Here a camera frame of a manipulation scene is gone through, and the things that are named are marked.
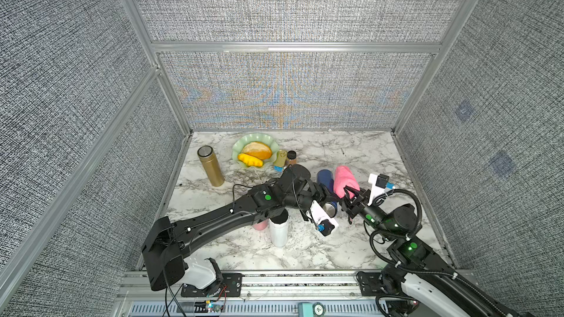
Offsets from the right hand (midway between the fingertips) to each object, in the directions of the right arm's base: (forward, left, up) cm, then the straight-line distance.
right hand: (339, 182), depth 66 cm
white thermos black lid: (-10, +18, -12) cm, 24 cm away
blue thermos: (+8, +1, -10) cm, 13 cm away
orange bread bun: (+31, +29, -23) cm, 48 cm away
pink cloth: (+2, -1, +1) cm, 2 cm away
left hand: (-3, 0, -4) cm, 5 cm away
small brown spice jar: (+25, +13, -20) cm, 35 cm away
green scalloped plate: (+40, +26, -25) cm, 54 cm away
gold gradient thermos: (+18, +46, -8) cm, 50 cm away
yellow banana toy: (+25, +32, -24) cm, 47 cm away
